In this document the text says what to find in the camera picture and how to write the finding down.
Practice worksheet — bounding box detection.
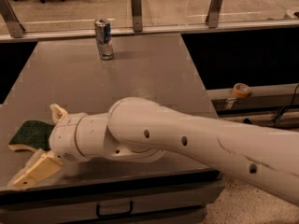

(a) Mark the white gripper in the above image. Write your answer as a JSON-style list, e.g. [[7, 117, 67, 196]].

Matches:
[[7, 104, 88, 188]]

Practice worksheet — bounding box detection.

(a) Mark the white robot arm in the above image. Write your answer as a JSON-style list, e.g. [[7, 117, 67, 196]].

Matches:
[[9, 97, 299, 205]]

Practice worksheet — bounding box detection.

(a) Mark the green and yellow sponge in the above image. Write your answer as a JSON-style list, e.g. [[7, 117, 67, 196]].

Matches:
[[8, 120, 54, 152]]

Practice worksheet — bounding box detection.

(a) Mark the silver blue redbull can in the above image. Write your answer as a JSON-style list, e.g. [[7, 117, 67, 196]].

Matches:
[[94, 20, 114, 60]]

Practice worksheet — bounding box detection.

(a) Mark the glass barrier panel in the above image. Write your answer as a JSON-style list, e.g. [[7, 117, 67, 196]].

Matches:
[[7, 0, 299, 33]]

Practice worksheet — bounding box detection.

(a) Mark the grey cabinet drawer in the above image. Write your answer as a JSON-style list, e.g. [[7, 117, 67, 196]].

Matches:
[[0, 171, 224, 224]]

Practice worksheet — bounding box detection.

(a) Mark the orange tape roll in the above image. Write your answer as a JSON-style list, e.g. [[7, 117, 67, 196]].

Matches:
[[232, 83, 250, 98]]

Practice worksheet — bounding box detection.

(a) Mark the black drawer handle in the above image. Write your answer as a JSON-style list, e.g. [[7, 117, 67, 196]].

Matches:
[[95, 201, 134, 219]]

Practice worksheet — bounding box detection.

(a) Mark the left metal glass bracket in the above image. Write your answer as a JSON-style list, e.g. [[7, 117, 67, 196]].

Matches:
[[0, 0, 25, 38]]

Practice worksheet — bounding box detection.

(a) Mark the metal glass bracket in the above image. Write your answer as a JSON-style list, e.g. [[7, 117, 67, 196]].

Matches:
[[0, 0, 25, 38], [206, 0, 223, 28], [131, 0, 143, 33]]

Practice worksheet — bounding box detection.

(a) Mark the middle metal glass bracket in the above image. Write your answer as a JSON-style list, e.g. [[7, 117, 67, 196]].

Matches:
[[131, 0, 143, 33]]

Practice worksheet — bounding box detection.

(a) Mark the right metal glass bracket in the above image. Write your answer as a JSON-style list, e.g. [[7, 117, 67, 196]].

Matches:
[[206, 0, 223, 28]]

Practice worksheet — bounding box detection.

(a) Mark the black cable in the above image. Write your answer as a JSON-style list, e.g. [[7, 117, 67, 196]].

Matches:
[[271, 83, 299, 126]]

